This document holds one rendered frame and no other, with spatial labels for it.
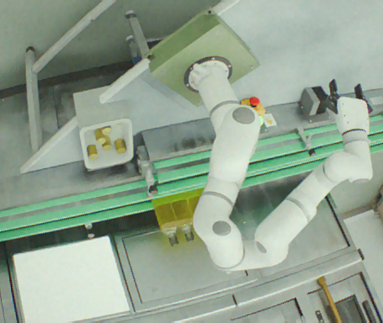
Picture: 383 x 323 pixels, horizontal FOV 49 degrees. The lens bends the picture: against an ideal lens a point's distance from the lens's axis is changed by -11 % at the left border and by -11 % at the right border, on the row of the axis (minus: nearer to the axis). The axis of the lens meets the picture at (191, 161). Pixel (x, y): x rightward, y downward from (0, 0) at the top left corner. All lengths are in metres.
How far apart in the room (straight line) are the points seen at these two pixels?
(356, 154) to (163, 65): 0.60
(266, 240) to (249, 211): 0.83
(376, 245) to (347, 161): 4.53
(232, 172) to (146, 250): 0.71
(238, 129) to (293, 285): 0.80
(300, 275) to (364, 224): 4.00
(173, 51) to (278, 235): 0.61
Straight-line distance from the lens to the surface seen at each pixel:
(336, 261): 1.85
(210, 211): 1.08
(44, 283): 1.72
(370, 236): 5.68
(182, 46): 1.33
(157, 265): 1.71
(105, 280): 1.69
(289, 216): 1.08
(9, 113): 2.26
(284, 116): 1.79
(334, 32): 1.68
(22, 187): 1.71
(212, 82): 1.34
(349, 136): 1.24
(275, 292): 1.72
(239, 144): 1.11
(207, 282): 1.69
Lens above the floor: 1.78
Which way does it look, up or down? 32 degrees down
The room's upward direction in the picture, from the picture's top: 159 degrees clockwise
